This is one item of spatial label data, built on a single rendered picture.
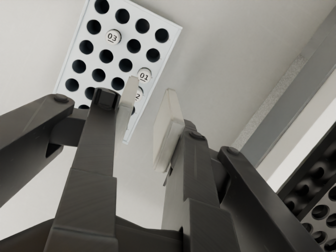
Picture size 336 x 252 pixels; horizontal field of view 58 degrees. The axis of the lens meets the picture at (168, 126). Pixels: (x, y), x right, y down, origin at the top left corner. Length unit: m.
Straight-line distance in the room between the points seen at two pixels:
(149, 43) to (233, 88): 0.11
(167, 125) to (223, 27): 0.19
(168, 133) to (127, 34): 0.15
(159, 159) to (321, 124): 0.12
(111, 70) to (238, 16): 0.14
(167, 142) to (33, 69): 0.22
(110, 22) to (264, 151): 0.17
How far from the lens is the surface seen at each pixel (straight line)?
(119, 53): 0.29
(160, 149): 0.15
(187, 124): 0.18
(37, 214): 0.42
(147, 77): 0.27
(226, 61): 0.33
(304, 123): 0.23
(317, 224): 0.25
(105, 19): 0.28
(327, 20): 0.60
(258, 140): 0.26
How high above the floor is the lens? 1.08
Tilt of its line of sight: 70 degrees down
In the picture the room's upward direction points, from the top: 174 degrees clockwise
